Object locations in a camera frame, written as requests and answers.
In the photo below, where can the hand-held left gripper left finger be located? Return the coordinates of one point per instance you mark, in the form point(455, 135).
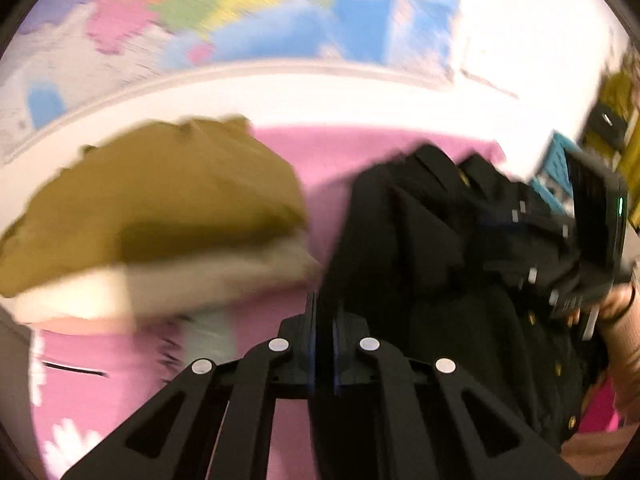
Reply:
point(300, 355)

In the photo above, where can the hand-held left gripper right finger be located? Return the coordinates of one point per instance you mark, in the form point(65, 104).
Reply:
point(350, 360)

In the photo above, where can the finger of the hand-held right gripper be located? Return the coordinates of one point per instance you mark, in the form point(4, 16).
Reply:
point(535, 277)
point(530, 220)

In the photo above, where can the black coat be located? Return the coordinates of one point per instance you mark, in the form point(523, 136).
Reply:
point(440, 285)

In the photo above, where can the person's right forearm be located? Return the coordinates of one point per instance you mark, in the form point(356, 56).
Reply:
point(625, 360)

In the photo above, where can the person's right hand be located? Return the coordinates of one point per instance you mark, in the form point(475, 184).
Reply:
point(614, 302)

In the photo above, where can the blue perforated plastic basket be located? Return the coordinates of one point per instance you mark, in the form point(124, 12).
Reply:
point(550, 165)

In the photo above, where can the black hanging bag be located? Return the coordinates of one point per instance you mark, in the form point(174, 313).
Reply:
point(606, 124)

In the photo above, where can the cream garment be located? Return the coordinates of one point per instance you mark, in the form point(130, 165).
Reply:
point(210, 280)

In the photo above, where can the yellow-green hanging bag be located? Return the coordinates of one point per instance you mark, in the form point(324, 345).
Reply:
point(617, 92)

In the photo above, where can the bright pink cloth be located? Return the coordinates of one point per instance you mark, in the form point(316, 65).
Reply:
point(602, 407)

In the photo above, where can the pink daisy print bed sheet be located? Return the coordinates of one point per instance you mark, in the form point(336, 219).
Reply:
point(310, 160)

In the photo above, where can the olive green garment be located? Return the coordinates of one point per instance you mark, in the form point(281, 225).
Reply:
point(165, 200)

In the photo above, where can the colourful wall map poster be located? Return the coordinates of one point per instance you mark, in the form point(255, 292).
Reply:
point(225, 15)

